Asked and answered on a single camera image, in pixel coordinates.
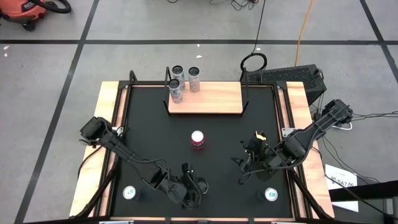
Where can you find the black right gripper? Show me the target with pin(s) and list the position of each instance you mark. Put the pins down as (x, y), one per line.
(256, 149)

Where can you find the white Celsius Tropical Vibe can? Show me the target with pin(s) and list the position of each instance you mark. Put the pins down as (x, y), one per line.
(178, 71)
(174, 84)

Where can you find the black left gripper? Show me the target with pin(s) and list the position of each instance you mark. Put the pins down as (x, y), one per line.
(188, 189)

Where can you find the red Fanta strawberry can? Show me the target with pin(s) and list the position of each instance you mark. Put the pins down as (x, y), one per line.
(197, 137)

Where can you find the black beam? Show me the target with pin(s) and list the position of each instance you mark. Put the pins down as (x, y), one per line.
(363, 190)

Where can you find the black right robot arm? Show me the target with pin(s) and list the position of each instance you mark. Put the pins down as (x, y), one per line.
(311, 133)

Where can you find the wooden shelf with black frame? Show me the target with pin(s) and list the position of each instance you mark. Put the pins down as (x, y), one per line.
(211, 99)

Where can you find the white Celsius Peach Vibe can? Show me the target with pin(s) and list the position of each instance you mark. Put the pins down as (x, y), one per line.
(194, 72)

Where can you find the blue silver Red Bull can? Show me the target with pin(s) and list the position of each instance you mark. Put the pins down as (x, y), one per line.
(129, 192)
(271, 194)

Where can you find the orange shop vacuum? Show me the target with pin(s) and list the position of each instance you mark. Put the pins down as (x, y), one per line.
(18, 9)

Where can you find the black computer case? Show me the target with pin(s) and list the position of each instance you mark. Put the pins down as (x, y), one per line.
(292, 76)

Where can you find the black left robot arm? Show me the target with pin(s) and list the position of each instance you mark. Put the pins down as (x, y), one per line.
(124, 149)

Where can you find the white paper sign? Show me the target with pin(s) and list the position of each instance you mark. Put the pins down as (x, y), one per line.
(340, 186)

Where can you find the yellow tag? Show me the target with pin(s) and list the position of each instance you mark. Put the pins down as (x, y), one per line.
(260, 135)

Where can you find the silver metal bracket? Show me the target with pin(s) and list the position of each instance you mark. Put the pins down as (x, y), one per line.
(119, 129)
(288, 131)

